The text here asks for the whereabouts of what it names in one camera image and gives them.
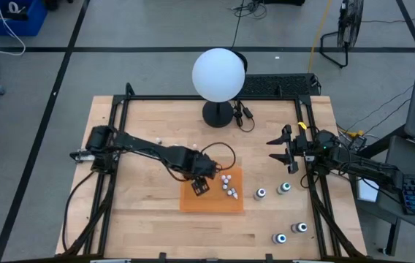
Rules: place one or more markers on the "orange translucent plastic bin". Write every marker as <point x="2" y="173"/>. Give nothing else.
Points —
<point x="207" y="202"/>

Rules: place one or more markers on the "black perforated mat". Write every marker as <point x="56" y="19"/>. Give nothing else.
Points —
<point x="284" y="85"/>

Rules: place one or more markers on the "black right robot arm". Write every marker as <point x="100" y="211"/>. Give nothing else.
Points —
<point x="368" y="168"/>

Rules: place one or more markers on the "large bottle green tip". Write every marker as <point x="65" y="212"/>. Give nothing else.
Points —
<point x="284" y="188"/>

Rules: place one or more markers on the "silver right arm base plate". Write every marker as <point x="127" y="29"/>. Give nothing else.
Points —
<point x="309" y="158"/>

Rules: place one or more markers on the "black aluminium table frame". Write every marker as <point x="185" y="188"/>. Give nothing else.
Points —
<point x="211" y="97"/>

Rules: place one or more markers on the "large bottle blue tip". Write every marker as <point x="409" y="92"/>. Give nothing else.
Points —
<point x="279" y="238"/>

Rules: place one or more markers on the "black floor fan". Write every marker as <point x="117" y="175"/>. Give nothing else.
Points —
<point x="350" y="18"/>

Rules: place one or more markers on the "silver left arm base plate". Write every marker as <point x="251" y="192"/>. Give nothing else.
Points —
<point x="81" y="156"/>

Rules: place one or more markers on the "white paper sheet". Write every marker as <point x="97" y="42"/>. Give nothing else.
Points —
<point x="366" y="191"/>

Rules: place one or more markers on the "black lamp power adapter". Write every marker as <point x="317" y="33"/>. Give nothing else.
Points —
<point x="247" y="112"/>

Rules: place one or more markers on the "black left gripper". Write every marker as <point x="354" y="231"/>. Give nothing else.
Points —
<point x="202" y="166"/>

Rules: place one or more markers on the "large bottle dark tip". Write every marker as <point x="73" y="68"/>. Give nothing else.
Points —
<point x="299" y="227"/>

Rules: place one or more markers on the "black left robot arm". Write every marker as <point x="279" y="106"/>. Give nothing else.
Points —
<point x="138" y="146"/>

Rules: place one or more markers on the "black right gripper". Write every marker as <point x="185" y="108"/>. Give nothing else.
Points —
<point x="302" y="149"/>

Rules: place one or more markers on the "large bottle purple tip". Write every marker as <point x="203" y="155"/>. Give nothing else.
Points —
<point x="260" y="193"/>

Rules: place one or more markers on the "grey desk with keyboard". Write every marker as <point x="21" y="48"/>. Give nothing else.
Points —
<point x="412" y="157"/>

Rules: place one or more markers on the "black equipment case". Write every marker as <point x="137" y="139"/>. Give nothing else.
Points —
<point x="284" y="2"/>

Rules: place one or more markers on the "white globe table lamp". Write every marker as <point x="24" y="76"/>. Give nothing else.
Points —
<point x="218" y="75"/>

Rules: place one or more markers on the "blue plastic storage bin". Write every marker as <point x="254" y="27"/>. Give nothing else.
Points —
<point x="10" y="22"/>

